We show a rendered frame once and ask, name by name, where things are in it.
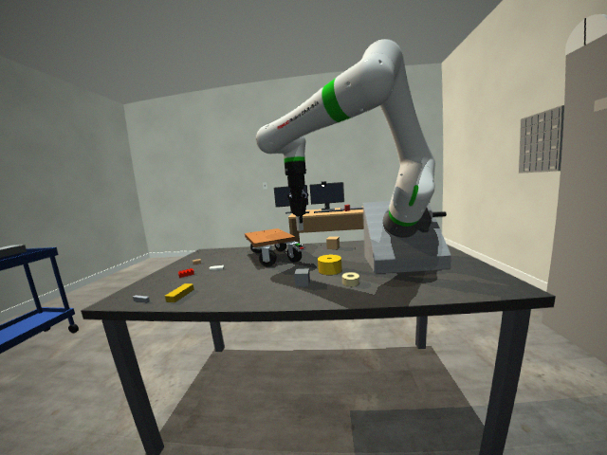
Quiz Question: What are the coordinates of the tan cube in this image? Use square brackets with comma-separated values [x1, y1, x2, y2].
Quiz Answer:
[326, 237, 340, 249]

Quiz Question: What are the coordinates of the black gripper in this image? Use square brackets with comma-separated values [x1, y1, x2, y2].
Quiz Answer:
[287, 174, 308, 231]

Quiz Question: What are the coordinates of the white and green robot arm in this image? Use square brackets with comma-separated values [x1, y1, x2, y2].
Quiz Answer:
[256, 39, 447, 238]

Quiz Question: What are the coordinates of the yellow rectangular bar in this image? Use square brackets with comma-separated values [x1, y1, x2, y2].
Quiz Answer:
[165, 283, 194, 302]

